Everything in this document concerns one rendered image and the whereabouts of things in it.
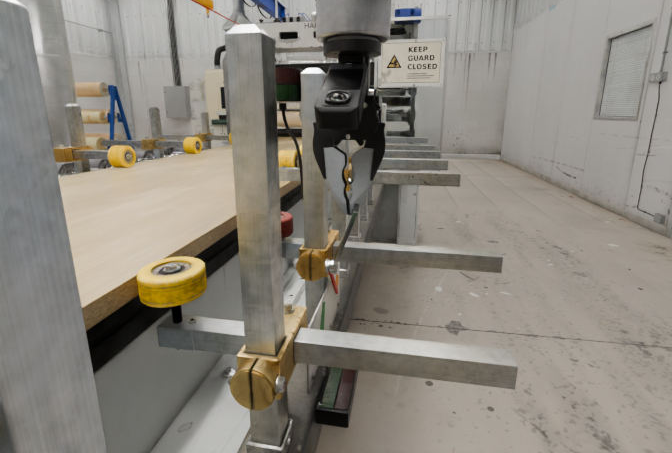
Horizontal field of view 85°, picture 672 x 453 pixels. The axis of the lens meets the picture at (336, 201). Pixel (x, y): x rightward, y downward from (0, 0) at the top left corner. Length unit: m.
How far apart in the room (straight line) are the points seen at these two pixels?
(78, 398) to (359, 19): 0.40
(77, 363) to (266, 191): 0.22
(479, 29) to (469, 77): 1.02
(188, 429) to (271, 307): 0.34
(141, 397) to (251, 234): 0.34
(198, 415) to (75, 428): 0.53
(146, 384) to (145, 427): 0.06
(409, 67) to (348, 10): 2.44
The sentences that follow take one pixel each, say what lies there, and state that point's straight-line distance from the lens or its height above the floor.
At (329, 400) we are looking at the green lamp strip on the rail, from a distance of 0.59.
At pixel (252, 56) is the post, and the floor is 1.15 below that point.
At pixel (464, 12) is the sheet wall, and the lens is 9.61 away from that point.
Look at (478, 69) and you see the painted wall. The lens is 9.47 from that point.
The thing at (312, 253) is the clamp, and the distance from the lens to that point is 0.62.
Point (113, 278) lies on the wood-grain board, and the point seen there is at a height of 0.90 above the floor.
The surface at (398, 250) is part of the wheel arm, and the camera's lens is 0.67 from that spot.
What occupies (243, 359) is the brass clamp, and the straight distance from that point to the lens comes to 0.45.
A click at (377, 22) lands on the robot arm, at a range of 0.46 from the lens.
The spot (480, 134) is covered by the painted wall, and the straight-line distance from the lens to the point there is 9.47.
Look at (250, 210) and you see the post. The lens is 0.37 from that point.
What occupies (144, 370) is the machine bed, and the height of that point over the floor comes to 0.75.
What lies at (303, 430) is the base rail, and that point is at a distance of 0.56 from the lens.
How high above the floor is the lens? 1.10
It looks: 14 degrees down
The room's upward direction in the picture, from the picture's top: straight up
